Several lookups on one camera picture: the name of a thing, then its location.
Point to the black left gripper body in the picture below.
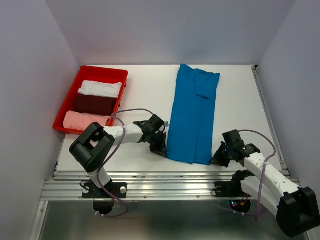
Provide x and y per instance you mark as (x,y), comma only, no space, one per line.
(156,142)

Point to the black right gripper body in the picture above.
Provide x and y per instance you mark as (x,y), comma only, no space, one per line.
(222,157)

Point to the blue t shirt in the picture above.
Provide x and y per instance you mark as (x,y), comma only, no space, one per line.
(190,134)

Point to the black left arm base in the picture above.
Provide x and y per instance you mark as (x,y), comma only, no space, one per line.
(91,191)

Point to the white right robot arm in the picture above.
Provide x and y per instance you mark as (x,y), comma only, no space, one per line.
(295,208)

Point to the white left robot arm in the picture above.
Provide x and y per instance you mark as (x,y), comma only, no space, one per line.
(92,147)

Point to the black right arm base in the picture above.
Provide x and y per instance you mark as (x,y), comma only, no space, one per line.
(234,188)

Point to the white rolled t shirt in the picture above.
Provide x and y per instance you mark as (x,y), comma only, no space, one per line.
(100,89)

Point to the maroon rolled t shirt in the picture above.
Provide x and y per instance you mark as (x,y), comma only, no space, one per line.
(95,105)

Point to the pink rolled t shirt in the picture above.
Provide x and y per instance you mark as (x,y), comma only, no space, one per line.
(80,121)

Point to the red plastic tray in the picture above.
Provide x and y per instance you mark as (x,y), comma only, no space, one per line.
(90,73)

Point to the aluminium frame rail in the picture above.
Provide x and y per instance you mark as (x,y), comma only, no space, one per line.
(142,186)

